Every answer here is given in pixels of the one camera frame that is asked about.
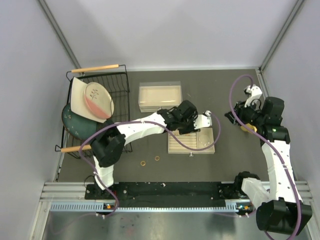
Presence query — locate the round pink cream plate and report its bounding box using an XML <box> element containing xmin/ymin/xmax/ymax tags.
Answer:
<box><xmin>83</xmin><ymin>82</ymin><xmax>115</xmax><ymax>122</ymax></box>

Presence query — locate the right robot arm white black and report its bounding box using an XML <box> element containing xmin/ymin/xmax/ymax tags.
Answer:
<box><xmin>225</xmin><ymin>97</ymin><xmax>313</xmax><ymax>240</ymax></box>

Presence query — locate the yellow mug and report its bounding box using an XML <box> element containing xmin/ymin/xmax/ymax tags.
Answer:
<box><xmin>240</xmin><ymin>123</ymin><xmax>257</xmax><ymax>134</ymax></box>

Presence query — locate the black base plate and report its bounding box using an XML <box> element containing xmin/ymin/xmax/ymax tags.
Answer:
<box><xmin>85</xmin><ymin>181</ymin><xmax>247</xmax><ymax>200</ymax></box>

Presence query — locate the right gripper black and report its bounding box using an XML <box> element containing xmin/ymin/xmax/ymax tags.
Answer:
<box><xmin>225</xmin><ymin>97</ymin><xmax>266</xmax><ymax>127</ymax></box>

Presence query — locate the square cream plate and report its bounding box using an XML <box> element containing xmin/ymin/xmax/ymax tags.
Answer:
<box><xmin>70</xmin><ymin>77</ymin><xmax>106</xmax><ymax>123</ymax></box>

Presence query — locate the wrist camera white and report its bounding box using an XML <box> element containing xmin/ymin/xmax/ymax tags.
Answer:
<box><xmin>244</xmin><ymin>84</ymin><xmax>263</xmax><ymax>108</ymax></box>
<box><xmin>193</xmin><ymin>110</ymin><xmax>212</xmax><ymax>130</ymax></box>

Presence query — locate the black wire dish rack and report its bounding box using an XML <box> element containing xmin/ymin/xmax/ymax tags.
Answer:
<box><xmin>54</xmin><ymin>64</ymin><xmax>131</xmax><ymax>152</ymax></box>

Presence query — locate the clear acrylic jewelry box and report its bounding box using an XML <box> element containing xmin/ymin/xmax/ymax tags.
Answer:
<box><xmin>138</xmin><ymin>81</ymin><xmax>183</xmax><ymax>113</ymax></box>

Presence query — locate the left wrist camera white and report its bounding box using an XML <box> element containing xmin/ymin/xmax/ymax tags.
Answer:
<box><xmin>193</xmin><ymin>110</ymin><xmax>212</xmax><ymax>130</ymax></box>

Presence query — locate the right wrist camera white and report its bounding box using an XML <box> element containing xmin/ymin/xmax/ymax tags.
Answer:
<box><xmin>244</xmin><ymin>84</ymin><xmax>263</xmax><ymax>108</ymax></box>

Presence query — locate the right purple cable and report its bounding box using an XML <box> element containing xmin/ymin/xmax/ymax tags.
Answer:
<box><xmin>229</xmin><ymin>74</ymin><xmax>303</xmax><ymax>240</ymax></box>

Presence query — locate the grey slotted cable duct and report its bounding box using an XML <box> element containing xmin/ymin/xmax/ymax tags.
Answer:
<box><xmin>50</xmin><ymin>200</ymin><xmax>251</xmax><ymax>213</ymax></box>

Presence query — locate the dark green round plate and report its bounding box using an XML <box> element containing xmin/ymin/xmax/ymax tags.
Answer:
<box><xmin>61</xmin><ymin>103</ymin><xmax>98</xmax><ymax>141</ymax></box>

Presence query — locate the beige velvet jewelry tray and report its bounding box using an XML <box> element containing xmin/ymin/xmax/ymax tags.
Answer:
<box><xmin>168</xmin><ymin>128</ymin><xmax>215</xmax><ymax>156</ymax></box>

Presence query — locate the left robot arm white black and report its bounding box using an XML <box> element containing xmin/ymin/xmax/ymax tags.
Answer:
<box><xmin>90</xmin><ymin>100</ymin><xmax>198</xmax><ymax>199</ymax></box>

